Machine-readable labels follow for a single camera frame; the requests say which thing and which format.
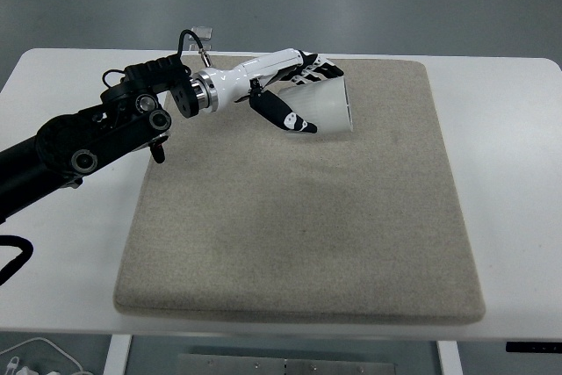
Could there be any white table leg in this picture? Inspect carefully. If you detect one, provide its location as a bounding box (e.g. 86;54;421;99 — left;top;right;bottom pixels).
104;334;133;375
436;340;462;375

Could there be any grey metal plate with screws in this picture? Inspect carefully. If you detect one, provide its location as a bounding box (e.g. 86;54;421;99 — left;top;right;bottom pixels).
177;352;396;375

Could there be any beige fabric mat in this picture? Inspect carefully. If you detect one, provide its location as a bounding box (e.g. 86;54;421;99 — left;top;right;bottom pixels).
113;54;487;328

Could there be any white ribbed cup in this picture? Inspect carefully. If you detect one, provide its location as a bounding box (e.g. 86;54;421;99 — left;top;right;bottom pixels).
276;76;355;134

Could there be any white plug adapter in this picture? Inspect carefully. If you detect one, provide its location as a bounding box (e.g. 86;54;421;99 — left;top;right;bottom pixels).
4;356;45;375

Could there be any white cable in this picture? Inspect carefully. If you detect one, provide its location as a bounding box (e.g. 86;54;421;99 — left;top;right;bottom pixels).
0;336;87;375

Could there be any black table control box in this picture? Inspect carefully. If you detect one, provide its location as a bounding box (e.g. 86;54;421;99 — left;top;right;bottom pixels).
505;341;562;354

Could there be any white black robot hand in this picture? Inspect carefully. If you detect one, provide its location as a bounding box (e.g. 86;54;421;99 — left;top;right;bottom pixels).
210;47;345;134

